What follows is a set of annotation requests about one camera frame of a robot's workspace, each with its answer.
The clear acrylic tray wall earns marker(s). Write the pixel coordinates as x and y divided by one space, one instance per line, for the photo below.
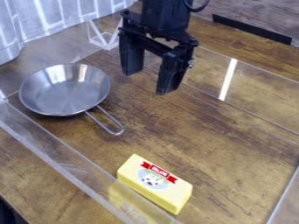
224 132

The white sheer curtain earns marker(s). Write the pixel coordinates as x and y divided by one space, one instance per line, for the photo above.
31 19

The silver metal frying pan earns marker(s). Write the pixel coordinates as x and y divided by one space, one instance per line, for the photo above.
65 90

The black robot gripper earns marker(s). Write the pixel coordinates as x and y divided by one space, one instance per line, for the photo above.
157 30

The yellow butter block toy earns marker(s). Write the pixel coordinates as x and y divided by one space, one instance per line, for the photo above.
167 190

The black bar on table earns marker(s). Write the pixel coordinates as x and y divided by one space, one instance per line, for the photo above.
252 29

